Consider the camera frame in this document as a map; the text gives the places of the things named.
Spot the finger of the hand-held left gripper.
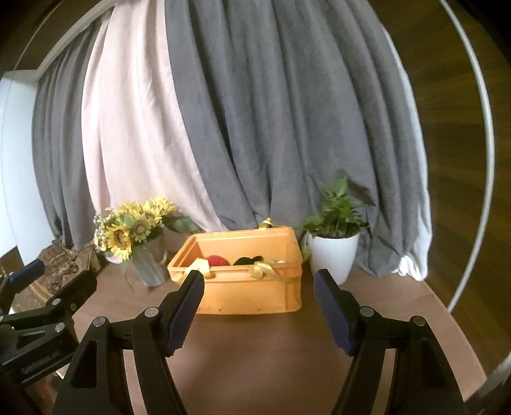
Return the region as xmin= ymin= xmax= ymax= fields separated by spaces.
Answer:
xmin=0 ymin=259 xmax=45 ymax=317
xmin=0 ymin=269 xmax=98 ymax=326

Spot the grey-green ribbed vase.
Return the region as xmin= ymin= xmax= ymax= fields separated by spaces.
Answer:
xmin=131 ymin=235 xmax=168 ymax=287

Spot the white ribbed plant pot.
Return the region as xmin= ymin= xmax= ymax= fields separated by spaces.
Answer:
xmin=308 ymin=232 xmax=361 ymax=286

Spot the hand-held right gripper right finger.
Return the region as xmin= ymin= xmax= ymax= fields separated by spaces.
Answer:
xmin=312 ymin=268 xmax=466 ymax=415

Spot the grey curtain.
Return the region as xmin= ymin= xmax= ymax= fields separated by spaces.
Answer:
xmin=164 ymin=0 xmax=434 ymax=280
xmin=31 ymin=52 xmax=101 ymax=251

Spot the white sheer curtain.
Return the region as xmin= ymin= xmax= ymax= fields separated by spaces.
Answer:
xmin=381 ymin=24 xmax=434 ymax=281

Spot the brown patterned cushion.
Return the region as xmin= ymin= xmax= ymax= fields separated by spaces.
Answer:
xmin=12 ymin=243 xmax=105 ymax=312

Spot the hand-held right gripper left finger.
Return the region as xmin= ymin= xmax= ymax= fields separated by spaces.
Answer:
xmin=52 ymin=270 xmax=205 ymax=415

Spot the sunflower bouquet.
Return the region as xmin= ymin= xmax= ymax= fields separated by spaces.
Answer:
xmin=93 ymin=195 xmax=204 ymax=263

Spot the white metal hoop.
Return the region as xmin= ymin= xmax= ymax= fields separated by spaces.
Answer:
xmin=438 ymin=0 xmax=496 ymax=317

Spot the green leafy plant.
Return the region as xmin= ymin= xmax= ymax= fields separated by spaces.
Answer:
xmin=300 ymin=176 xmax=370 ymax=239

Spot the pink curtain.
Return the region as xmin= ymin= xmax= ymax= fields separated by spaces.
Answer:
xmin=82 ymin=6 xmax=229 ymax=264

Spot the orange plastic basket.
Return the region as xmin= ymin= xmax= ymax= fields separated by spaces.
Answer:
xmin=167 ymin=218 xmax=303 ymax=316

